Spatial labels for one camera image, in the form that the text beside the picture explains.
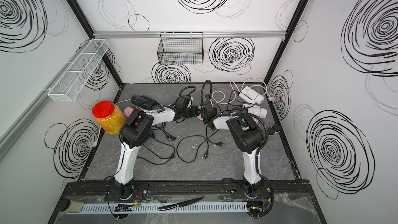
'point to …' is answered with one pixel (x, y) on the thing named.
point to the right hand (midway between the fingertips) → (207, 109)
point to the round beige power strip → (200, 117)
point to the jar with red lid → (110, 116)
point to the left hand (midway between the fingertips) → (199, 112)
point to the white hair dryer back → (249, 94)
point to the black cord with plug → (205, 154)
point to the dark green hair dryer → (145, 102)
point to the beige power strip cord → (270, 98)
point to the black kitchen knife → (161, 208)
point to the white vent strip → (222, 207)
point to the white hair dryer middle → (256, 110)
